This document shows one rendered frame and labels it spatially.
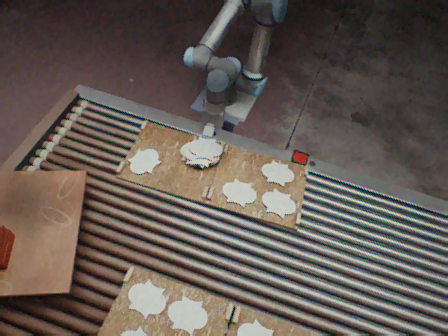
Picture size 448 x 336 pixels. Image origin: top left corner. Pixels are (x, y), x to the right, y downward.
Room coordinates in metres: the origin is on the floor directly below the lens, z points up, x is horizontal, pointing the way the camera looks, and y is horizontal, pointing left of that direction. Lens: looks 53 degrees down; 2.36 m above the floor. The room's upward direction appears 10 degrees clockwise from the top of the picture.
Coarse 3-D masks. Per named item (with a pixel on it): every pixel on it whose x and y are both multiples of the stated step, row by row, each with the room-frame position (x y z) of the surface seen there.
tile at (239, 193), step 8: (232, 184) 0.97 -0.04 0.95; (240, 184) 0.98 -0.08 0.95; (248, 184) 0.99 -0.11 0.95; (224, 192) 0.92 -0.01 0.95; (232, 192) 0.93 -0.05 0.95; (240, 192) 0.94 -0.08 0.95; (248, 192) 0.94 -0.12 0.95; (232, 200) 0.89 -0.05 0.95; (240, 200) 0.90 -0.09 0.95; (248, 200) 0.90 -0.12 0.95
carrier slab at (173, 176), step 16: (160, 128) 1.23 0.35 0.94; (144, 144) 1.11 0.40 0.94; (160, 144) 1.13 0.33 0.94; (176, 144) 1.15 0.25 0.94; (160, 160) 1.04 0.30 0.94; (176, 160) 1.05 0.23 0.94; (128, 176) 0.92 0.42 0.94; (144, 176) 0.93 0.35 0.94; (160, 176) 0.95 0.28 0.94; (176, 176) 0.97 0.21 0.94; (192, 176) 0.98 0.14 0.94; (208, 176) 1.00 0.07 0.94; (176, 192) 0.88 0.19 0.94; (192, 192) 0.90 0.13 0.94; (208, 192) 0.91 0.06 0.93
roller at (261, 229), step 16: (48, 160) 0.95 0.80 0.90; (64, 160) 0.95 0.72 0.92; (96, 176) 0.91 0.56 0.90; (112, 176) 0.91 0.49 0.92; (144, 192) 0.87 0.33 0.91; (160, 192) 0.88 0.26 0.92; (192, 208) 0.83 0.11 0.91; (208, 208) 0.84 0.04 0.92; (240, 224) 0.80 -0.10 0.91; (256, 224) 0.81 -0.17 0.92; (288, 240) 0.76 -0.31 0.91; (304, 240) 0.77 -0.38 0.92; (336, 256) 0.73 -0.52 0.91; (352, 256) 0.74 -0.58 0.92; (384, 272) 0.70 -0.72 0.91; (400, 272) 0.71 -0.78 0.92; (432, 288) 0.67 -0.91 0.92
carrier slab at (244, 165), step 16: (224, 160) 1.10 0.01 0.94; (240, 160) 1.12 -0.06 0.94; (256, 160) 1.14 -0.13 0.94; (272, 160) 1.16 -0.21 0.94; (224, 176) 1.01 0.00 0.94; (240, 176) 1.03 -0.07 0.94; (256, 176) 1.05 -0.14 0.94; (256, 192) 0.96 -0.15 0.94; (272, 192) 0.98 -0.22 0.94; (288, 192) 0.99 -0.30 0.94; (224, 208) 0.85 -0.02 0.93; (240, 208) 0.86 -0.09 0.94; (256, 208) 0.88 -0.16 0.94; (288, 224) 0.83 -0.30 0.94
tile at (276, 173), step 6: (264, 168) 1.09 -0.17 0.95; (270, 168) 1.10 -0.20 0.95; (276, 168) 1.10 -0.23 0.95; (282, 168) 1.11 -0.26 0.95; (264, 174) 1.06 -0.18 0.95; (270, 174) 1.06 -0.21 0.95; (276, 174) 1.07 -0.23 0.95; (282, 174) 1.08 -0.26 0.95; (288, 174) 1.08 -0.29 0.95; (270, 180) 1.03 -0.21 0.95; (276, 180) 1.04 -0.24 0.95; (282, 180) 1.04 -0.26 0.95; (288, 180) 1.05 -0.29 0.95; (282, 186) 1.01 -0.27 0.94
